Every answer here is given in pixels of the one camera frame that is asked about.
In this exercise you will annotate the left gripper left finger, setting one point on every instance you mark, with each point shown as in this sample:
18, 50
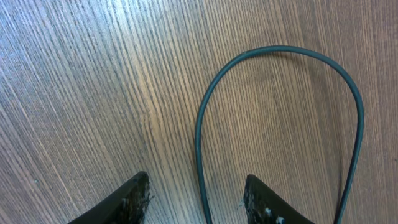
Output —
127, 204

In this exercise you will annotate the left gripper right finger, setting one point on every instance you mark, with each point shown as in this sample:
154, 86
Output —
264, 206

